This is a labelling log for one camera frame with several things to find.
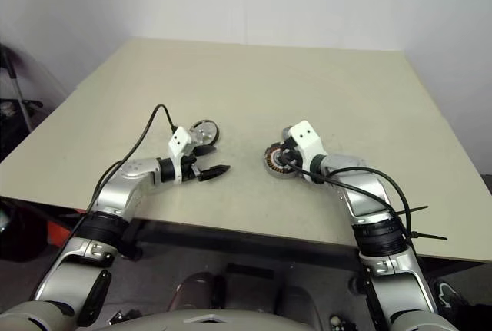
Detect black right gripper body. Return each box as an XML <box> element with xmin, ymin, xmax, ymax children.
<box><xmin>279</xmin><ymin>145</ymin><xmax>304</xmax><ymax>167</ymax></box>

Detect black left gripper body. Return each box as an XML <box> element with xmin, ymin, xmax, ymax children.
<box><xmin>181</xmin><ymin>150</ymin><xmax>204</xmax><ymax>184</ymax></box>

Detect silver rotor disc black rim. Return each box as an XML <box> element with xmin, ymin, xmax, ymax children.
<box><xmin>190</xmin><ymin>118</ymin><xmax>222</xmax><ymax>146</ymax></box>

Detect round motor housing copper windings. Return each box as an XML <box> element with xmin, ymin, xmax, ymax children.
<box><xmin>264</xmin><ymin>142</ymin><xmax>300</xmax><ymax>180</ymax></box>

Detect black flat block on floor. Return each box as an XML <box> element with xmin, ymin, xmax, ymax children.
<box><xmin>224</xmin><ymin>263</ymin><xmax>276</xmax><ymax>282</ymax></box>

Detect orange box under table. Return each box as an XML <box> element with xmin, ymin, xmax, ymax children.
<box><xmin>45</xmin><ymin>221</ymin><xmax>82</xmax><ymax>248</ymax></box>

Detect grey robot torso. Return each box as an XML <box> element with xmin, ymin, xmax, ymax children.
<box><xmin>91</xmin><ymin>309</ymin><xmax>308</xmax><ymax>331</ymax></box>

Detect black chair with metal leg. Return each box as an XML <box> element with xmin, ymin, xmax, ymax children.
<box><xmin>0</xmin><ymin>42</ymin><xmax>68</xmax><ymax>144</ymax></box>

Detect black white sneaker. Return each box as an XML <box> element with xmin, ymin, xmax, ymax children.
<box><xmin>434</xmin><ymin>275</ymin><xmax>476</xmax><ymax>311</ymax></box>

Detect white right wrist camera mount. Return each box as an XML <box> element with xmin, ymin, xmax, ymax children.
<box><xmin>288</xmin><ymin>120</ymin><xmax>328</xmax><ymax>171</ymax></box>

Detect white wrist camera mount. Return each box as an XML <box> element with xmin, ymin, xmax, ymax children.
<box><xmin>168</xmin><ymin>126</ymin><xmax>195</xmax><ymax>184</ymax></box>
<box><xmin>288</xmin><ymin>120</ymin><xmax>328</xmax><ymax>171</ymax></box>

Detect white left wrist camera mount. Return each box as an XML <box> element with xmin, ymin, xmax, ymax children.
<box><xmin>168</xmin><ymin>126</ymin><xmax>195</xmax><ymax>184</ymax></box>

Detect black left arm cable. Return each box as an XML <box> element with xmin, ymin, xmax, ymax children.
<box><xmin>68</xmin><ymin>104</ymin><xmax>178</xmax><ymax>242</ymax></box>

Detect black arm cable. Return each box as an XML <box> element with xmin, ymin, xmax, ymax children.
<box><xmin>68</xmin><ymin>104</ymin><xmax>178</xmax><ymax>242</ymax></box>
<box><xmin>282</xmin><ymin>154</ymin><xmax>416</xmax><ymax>240</ymax></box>

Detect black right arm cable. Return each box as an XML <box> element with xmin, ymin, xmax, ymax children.
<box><xmin>282</xmin><ymin>154</ymin><xmax>416</xmax><ymax>240</ymax></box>

